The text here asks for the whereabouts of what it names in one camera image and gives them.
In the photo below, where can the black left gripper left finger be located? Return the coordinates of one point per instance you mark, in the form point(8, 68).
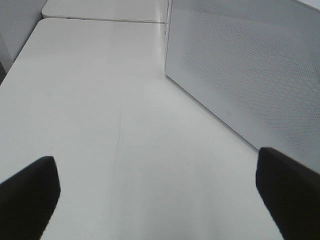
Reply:
point(28, 200)

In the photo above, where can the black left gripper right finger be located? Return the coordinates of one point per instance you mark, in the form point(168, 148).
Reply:
point(291, 193)

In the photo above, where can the white microwave door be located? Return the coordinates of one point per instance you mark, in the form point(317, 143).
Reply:
point(256, 65)

